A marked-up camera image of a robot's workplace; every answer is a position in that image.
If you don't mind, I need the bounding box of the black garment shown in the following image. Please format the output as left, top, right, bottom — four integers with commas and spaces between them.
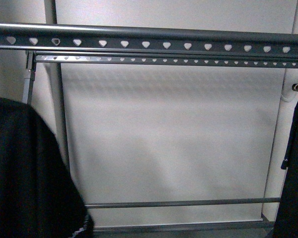
272, 102, 298, 238
0, 98, 94, 238

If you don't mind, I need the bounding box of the grey lower rack crossbar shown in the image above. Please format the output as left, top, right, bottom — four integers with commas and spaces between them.
86, 197, 281, 209

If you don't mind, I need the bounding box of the grey rack base bar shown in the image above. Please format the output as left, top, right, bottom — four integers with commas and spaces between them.
93, 221, 275, 234

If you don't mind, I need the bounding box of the grey perforated rear rack rail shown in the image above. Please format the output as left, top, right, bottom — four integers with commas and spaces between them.
35, 51, 298, 69

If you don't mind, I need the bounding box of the grey perforated rack rail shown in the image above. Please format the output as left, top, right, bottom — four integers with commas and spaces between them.
35, 51, 298, 69
0, 23, 298, 60

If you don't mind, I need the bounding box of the grey perforated front rack rail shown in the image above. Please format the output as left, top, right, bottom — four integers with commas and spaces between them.
0, 23, 298, 60

